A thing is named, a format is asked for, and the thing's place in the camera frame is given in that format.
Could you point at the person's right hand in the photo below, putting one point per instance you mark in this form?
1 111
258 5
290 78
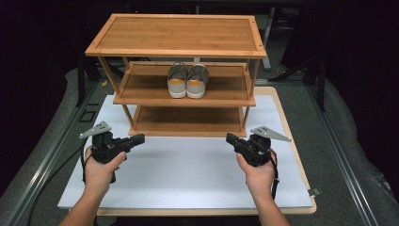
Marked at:
258 179

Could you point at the beige sneaker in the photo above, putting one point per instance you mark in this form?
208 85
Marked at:
197 85
177 84

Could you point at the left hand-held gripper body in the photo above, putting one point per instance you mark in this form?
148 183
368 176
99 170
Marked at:
103 147

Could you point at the black stand leg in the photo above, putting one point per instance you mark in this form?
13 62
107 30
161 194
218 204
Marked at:
320 84
81 81

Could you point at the person's left hand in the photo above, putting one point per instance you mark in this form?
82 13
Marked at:
97 175

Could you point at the grey metal rail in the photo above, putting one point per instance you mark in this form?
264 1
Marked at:
342 163
47 163

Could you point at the bamboo three-tier shoe rack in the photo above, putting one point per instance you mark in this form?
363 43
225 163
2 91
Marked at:
175 34

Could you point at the white stand leg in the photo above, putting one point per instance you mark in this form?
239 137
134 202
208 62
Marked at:
266 40

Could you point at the small yellow tag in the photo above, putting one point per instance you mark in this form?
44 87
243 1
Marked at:
104 83

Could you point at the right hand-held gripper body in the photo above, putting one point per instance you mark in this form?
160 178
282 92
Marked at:
257 150

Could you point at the small grey clip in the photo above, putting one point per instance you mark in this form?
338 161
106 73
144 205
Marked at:
314 191

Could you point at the white table mat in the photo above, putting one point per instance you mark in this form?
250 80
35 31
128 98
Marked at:
175 175

